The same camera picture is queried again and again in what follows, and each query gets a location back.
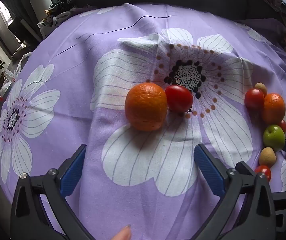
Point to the window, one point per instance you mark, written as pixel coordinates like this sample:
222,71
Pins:
5,11

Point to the small red tomato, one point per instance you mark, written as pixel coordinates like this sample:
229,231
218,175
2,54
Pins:
283,125
263,172

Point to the pile of clutter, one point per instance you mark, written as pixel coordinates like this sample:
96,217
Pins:
55,11

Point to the tan longan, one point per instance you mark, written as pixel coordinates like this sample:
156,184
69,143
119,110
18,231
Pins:
261,87
267,156

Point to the white plastic bag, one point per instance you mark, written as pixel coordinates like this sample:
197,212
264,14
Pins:
11,78

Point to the purple floral cloth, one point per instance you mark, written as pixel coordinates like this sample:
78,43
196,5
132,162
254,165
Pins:
83,80

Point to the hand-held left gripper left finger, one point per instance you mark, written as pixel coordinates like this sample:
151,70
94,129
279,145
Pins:
72,173

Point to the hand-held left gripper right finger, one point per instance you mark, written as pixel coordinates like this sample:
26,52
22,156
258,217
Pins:
208,171

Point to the green apple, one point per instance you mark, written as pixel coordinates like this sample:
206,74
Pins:
273,137

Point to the large orange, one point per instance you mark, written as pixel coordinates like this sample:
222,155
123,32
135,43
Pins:
146,106

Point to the large red tomato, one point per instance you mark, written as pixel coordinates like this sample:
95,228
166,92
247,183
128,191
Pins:
179,98

